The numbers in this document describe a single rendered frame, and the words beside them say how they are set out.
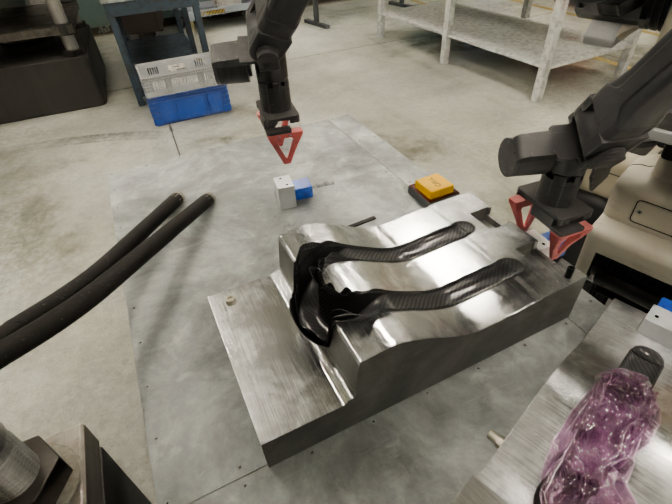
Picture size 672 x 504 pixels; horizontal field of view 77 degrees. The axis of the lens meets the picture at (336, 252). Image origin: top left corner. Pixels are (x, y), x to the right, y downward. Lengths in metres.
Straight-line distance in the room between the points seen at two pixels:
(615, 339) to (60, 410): 1.66
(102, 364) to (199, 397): 1.25
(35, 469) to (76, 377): 1.26
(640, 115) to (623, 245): 0.42
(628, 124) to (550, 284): 0.23
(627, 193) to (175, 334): 0.84
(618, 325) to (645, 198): 0.32
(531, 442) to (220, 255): 0.60
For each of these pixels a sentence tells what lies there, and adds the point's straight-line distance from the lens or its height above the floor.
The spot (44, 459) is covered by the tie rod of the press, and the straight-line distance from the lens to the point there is 0.66.
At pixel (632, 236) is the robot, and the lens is 0.99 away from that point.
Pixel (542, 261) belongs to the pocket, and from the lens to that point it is 0.75.
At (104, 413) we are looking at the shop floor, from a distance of 1.75.
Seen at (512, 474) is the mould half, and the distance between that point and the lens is 0.52.
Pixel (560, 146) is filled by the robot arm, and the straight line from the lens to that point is 0.68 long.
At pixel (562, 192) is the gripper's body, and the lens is 0.73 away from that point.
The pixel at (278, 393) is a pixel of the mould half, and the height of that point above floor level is 0.86.
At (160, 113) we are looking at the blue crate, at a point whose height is 0.10.
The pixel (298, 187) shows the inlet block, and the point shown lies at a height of 0.84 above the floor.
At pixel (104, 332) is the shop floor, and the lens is 2.00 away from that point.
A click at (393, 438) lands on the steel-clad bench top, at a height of 0.80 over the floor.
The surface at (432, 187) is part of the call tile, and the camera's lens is 0.94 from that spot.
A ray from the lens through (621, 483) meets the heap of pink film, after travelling 0.53.
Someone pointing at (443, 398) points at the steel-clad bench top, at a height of 0.80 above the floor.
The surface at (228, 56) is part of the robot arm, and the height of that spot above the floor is 1.12.
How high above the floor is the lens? 1.33
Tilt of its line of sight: 41 degrees down
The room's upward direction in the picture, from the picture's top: 3 degrees counter-clockwise
